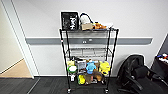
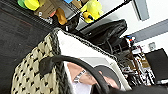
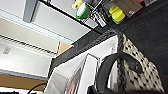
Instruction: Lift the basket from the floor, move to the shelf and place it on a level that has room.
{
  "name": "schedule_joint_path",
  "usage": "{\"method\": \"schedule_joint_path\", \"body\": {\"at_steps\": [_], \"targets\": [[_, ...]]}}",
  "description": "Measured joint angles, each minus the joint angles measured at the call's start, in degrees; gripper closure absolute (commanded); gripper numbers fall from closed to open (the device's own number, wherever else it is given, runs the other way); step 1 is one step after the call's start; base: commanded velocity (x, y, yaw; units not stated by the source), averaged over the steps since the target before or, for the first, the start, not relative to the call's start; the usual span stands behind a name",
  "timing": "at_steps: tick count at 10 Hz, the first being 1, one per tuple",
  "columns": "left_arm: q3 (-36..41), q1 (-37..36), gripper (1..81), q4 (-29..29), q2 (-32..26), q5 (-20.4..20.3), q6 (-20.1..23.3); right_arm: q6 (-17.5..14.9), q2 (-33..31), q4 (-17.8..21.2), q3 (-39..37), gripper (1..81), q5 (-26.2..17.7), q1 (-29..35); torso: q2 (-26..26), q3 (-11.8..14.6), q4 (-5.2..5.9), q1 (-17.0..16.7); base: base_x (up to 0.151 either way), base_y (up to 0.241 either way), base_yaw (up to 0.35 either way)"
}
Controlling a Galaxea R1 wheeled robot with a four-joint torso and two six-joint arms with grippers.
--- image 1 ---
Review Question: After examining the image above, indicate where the pale yellow toy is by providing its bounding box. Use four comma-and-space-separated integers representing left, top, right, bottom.
66, 59, 76, 67

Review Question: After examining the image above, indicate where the blue plush toy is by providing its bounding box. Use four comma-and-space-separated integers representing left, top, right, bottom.
85, 60, 98, 75

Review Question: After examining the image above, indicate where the green and white bowl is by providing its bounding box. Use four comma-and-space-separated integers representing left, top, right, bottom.
67, 64, 78, 74

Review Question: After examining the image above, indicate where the orange plush toy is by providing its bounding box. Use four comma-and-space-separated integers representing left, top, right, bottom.
93, 21, 108, 30

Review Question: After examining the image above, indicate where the yellow plush toy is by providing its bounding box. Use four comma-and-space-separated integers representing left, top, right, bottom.
98, 60, 111, 77

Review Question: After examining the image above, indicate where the black bag with white print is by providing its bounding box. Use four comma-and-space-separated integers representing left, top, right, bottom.
60, 11, 80, 32

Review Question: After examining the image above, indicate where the brown paper pack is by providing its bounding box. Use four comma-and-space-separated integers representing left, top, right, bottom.
85, 72, 95, 84

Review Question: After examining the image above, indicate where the small yellow toy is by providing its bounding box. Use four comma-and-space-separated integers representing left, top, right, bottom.
77, 74, 86, 85

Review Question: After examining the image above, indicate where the orange brown toy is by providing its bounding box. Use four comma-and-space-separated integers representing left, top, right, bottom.
93, 72, 104, 83

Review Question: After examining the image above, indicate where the black office chair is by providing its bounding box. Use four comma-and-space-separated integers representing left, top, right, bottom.
115, 54, 161, 94

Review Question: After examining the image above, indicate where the dark desk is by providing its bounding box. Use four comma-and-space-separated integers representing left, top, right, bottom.
151, 53, 168, 81

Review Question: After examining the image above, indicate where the black wire shelf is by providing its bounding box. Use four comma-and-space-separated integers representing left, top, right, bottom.
59, 27, 120, 94

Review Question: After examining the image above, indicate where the long grey wall band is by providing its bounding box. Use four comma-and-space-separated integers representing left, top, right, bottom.
25, 36, 154, 46

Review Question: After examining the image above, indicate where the white door frame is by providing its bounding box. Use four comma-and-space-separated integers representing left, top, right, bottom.
0, 0, 40, 80

